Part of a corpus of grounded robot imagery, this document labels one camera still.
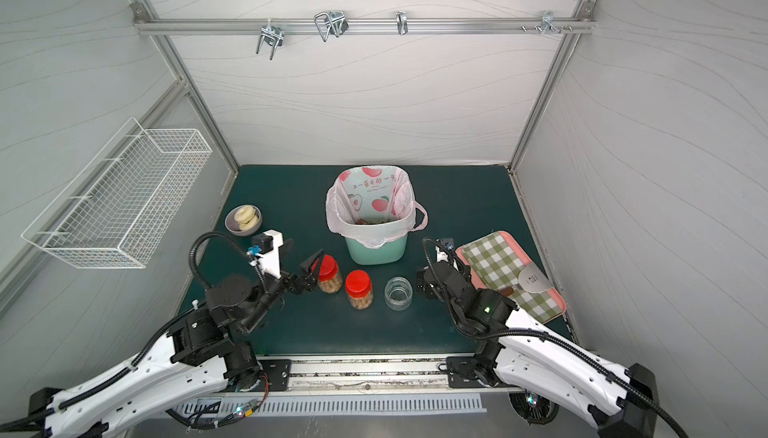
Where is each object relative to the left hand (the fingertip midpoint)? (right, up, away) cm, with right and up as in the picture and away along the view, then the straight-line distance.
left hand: (309, 249), depth 66 cm
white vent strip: (+5, -38, +4) cm, 39 cm away
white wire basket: (-45, +9, +2) cm, 46 cm away
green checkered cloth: (+52, -10, +27) cm, 60 cm away
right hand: (+30, -7, +11) cm, 33 cm away
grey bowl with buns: (-30, +4, +31) cm, 44 cm away
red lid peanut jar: (+10, -12, +10) cm, 19 cm away
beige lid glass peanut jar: (+21, -17, +21) cm, 34 cm away
